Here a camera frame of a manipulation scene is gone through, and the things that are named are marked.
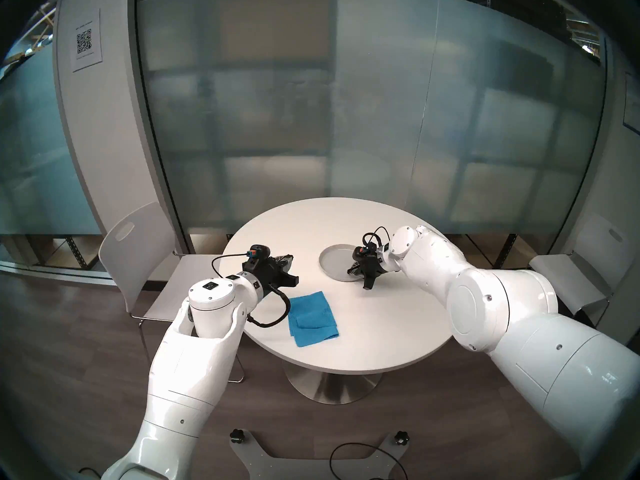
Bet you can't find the black metal shelf frame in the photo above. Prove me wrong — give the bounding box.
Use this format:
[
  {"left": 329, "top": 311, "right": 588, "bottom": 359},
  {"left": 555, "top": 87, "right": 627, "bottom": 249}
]
[
  {"left": 497, "top": 234, "right": 518, "bottom": 271},
  {"left": 62, "top": 236, "right": 101, "bottom": 271}
]

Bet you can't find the black looped floor cable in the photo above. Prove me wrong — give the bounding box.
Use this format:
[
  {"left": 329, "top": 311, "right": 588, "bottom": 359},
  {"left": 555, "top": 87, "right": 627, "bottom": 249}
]
[{"left": 329, "top": 443, "right": 408, "bottom": 480}]

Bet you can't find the white plastic chair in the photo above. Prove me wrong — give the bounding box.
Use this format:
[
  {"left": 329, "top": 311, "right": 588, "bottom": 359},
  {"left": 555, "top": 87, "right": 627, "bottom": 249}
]
[
  {"left": 529, "top": 214, "right": 628, "bottom": 330},
  {"left": 98, "top": 201, "right": 246, "bottom": 383}
]

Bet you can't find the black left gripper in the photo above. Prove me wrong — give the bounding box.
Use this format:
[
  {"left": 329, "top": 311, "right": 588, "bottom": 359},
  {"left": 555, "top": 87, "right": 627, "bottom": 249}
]
[{"left": 243, "top": 254, "right": 299, "bottom": 297}]

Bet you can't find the blue cloth napkin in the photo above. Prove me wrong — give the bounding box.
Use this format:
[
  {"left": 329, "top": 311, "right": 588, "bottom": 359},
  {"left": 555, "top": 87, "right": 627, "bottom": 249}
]
[{"left": 287, "top": 291, "right": 341, "bottom": 348}]

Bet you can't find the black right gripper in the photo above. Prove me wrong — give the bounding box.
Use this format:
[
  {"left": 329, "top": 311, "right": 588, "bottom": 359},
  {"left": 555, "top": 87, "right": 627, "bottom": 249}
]
[{"left": 347, "top": 254, "right": 386, "bottom": 291}]

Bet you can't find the grey round plate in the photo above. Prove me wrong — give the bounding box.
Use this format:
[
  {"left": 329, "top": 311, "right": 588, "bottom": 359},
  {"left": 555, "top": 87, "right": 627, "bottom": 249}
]
[{"left": 318, "top": 243, "right": 373, "bottom": 283}]

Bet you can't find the brushed steel table base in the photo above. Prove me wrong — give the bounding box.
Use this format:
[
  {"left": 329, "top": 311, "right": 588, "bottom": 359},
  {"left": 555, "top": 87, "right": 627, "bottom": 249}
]
[{"left": 285, "top": 366, "right": 383, "bottom": 405}]

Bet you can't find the thin camera cable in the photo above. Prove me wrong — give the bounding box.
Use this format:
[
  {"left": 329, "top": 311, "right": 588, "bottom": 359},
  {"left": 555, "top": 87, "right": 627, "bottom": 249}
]
[
  {"left": 211, "top": 253, "right": 251, "bottom": 281},
  {"left": 362, "top": 226, "right": 392, "bottom": 250}
]

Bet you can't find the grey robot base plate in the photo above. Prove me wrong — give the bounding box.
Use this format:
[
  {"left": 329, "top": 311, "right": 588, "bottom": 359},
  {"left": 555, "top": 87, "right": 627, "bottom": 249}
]
[{"left": 229, "top": 429, "right": 411, "bottom": 480}]

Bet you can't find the thin left camera cable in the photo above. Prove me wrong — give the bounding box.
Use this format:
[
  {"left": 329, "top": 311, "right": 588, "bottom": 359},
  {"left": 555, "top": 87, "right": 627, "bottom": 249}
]
[{"left": 211, "top": 253, "right": 251, "bottom": 281}]

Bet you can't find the white QR code sign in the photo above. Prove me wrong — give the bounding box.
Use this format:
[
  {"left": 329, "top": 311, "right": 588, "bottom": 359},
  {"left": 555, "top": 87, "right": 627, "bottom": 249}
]
[{"left": 71, "top": 9, "right": 104, "bottom": 74}]

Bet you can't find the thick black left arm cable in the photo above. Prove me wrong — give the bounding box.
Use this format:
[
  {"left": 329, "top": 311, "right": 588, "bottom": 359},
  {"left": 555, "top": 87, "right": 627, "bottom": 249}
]
[{"left": 248, "top": 286, "right": 292, "bottom": 328}]

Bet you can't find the thin right camera cable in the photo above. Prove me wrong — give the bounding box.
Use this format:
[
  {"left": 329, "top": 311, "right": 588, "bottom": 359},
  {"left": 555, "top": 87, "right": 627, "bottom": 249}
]
[{"left": 362, "top": 226, "right": 392, "bottom": 250}]

